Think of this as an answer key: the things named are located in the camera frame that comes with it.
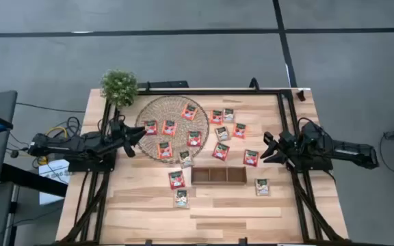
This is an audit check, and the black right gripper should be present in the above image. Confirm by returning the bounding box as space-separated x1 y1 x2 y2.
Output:
260 129 302 165

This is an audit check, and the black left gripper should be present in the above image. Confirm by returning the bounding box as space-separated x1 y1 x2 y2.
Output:
113 124 148 159

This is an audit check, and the round woven placemat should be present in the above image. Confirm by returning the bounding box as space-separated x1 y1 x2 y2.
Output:
134 94 211 164

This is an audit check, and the green potted plant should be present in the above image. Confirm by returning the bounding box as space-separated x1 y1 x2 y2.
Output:
100 69 140 109

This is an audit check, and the long black electronics box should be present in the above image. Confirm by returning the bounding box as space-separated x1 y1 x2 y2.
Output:
137 81 189 90

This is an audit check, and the wooden three-compartment box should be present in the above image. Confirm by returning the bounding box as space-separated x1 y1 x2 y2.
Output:
190 166 248 186

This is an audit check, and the white paper sheet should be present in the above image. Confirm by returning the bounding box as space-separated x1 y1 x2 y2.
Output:
38 159 71 206

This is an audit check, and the black desk beam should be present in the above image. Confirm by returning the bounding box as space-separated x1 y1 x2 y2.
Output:
0 163 68 198

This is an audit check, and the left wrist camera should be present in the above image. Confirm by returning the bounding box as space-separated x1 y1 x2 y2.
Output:
109 119 122 136

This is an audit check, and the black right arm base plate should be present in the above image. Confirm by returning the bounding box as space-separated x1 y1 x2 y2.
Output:
287 159 334 172

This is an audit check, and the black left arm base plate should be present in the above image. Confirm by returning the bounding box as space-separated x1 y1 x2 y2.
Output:
63 150 118 173

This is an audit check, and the yellow cable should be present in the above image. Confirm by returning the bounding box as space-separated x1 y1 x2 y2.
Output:
32 125 68 167

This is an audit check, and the black aluminium table frame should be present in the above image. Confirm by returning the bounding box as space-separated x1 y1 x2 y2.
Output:
60 87 347 246

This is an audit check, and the thin black floor cable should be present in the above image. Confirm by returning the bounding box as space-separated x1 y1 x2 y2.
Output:
15 101 86 113

